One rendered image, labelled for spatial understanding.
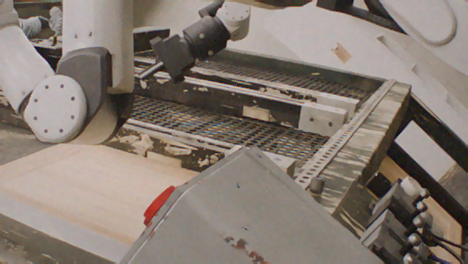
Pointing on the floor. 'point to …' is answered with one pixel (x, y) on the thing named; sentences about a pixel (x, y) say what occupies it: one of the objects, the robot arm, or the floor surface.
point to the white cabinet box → (381, 50)
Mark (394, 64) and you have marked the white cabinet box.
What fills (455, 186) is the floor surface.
